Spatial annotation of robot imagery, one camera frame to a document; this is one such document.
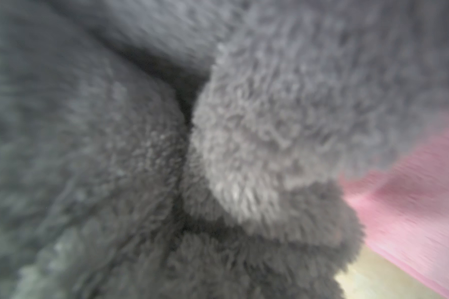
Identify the pink fluffy towel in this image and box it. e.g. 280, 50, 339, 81
343, 128, 449, 299

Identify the grey fluffy towel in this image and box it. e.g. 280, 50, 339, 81
0, 1, 449, 299

